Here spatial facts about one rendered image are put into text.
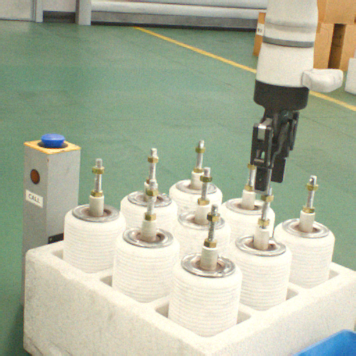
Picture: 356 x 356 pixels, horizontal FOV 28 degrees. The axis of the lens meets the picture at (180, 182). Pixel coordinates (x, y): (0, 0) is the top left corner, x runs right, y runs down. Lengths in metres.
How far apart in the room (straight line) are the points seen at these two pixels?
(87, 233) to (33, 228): 0.22
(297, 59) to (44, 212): 0.53
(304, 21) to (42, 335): 0.63
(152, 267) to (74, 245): 0.15
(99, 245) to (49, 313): 0.14
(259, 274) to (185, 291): 0.13
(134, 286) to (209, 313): 0.13
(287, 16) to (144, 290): 0.43
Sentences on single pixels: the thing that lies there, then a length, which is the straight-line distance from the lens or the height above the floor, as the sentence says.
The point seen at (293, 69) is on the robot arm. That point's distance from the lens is 0.97.
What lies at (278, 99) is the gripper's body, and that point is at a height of 0.48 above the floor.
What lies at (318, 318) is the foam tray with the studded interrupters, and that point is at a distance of 1.13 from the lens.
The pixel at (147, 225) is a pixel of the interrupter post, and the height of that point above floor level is 0.27.
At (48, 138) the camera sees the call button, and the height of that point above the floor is 0.33.
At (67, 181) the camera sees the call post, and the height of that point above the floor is 0.26.
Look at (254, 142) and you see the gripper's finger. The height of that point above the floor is 0.42.
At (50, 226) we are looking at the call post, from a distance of 1.27.
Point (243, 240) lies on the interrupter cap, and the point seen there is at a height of 0.25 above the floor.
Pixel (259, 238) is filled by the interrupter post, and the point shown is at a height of 0.27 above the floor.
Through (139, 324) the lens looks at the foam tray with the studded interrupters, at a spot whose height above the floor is 0.17.
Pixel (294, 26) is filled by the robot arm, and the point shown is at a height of 0.57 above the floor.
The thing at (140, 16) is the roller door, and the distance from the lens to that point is 6.23.
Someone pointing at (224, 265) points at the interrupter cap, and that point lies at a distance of 0.99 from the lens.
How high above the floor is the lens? 0.66
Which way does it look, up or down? 18 degrees down
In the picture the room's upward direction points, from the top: 5 degrees clockwise
